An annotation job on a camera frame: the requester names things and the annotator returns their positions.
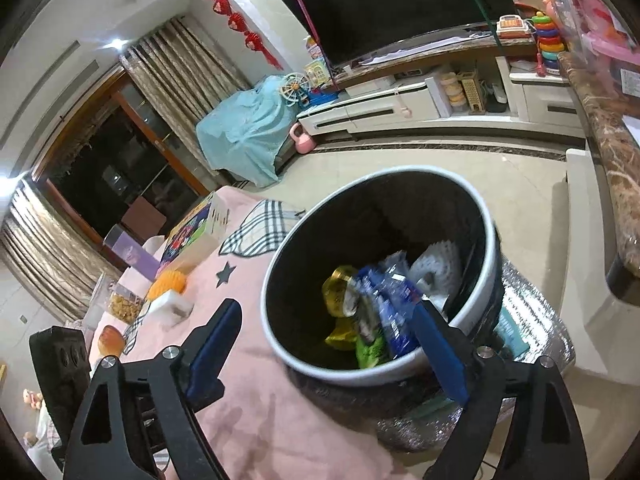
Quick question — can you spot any mango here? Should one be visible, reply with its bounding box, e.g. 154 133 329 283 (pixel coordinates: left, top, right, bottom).
97 325 126 356

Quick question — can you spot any small white box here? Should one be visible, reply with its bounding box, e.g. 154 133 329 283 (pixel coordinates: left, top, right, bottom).
150 287 196 329

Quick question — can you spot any toy ferris wheel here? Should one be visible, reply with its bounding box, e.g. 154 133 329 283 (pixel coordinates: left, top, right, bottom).
280 72 311 107

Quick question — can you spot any stack of white bowls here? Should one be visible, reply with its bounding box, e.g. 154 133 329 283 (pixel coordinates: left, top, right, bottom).
440 72 466 109

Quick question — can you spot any wooden framed glass door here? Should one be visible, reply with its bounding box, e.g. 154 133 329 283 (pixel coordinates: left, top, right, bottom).
30 67 221 257

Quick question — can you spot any light blue cover cloth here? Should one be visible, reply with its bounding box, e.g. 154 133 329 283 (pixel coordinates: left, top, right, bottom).
196 76 300 187

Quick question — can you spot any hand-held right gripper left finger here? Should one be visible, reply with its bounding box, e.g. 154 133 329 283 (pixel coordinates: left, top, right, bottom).
64 298 244 480

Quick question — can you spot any white paper sheet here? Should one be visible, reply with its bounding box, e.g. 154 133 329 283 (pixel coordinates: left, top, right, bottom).
620 112 640 162

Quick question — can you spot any rainbow stacking ring toy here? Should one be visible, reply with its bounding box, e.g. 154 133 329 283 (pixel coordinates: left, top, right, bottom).
531 10 566 69

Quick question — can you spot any purple box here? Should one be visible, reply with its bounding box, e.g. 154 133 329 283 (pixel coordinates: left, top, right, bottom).
102 225 164 281

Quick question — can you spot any toy cash register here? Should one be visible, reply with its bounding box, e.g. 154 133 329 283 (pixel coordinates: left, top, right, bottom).
496 14 536 40

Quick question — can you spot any red hanging decoration string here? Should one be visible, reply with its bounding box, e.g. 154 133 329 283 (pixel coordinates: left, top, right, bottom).
200 0 284 69

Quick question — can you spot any beige patterned curtain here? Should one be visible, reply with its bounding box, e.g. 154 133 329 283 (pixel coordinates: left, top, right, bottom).
0 180 124 322
120 15 252 107

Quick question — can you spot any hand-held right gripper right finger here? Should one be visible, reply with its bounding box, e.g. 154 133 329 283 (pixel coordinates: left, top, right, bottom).
411 297 591 480

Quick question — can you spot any yellow snack packet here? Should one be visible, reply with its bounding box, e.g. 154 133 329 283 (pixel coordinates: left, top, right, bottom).
322 265 372 351

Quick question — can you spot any green snack packet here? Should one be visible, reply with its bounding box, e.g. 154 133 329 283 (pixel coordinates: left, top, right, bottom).
355 332 392 370

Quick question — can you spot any plaid cloth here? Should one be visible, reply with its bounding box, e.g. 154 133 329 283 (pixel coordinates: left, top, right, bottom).
220 199 297 259

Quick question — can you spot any pink plastic storage box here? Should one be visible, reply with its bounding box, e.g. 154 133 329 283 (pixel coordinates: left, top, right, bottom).
555 0 622 37
585 30 640 117

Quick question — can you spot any brown marble counter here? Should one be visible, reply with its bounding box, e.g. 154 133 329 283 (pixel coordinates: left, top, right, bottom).
556 50 640 302

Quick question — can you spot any white television cabinet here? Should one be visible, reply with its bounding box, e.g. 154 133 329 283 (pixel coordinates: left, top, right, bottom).
297 35 587 142

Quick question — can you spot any white crumpled tissue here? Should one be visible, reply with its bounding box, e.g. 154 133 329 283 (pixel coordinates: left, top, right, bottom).
410 242 464 312

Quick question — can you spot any colourful toy box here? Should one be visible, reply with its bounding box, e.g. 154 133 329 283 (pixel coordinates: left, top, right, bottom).
302 57 334 89

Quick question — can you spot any silver foil mat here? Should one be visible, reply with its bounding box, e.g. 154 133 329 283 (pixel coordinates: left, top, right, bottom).
290 255 574 454

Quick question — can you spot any colourful printed box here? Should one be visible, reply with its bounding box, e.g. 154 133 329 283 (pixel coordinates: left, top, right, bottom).
160 192 231 274

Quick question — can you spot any black flat television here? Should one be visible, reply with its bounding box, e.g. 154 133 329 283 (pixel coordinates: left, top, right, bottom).
276 0 516 69

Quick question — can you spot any pink kettlebell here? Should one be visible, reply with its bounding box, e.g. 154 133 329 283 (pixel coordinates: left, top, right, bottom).
289 122 316 155

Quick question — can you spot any yellow ribbed object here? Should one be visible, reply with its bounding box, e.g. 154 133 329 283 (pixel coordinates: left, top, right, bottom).
146 269 189 301

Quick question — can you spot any clear container of nuts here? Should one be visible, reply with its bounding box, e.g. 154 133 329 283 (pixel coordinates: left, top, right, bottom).
85 272 146 331

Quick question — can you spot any blue snack packet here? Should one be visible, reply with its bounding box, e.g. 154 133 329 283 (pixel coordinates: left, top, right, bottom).
357 251 427 361

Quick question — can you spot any white bin with black liner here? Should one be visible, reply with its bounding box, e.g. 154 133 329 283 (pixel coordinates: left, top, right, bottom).
261 166 501 387

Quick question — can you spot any teal booklet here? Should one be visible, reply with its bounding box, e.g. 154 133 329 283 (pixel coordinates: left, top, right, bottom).
492 305 531 362

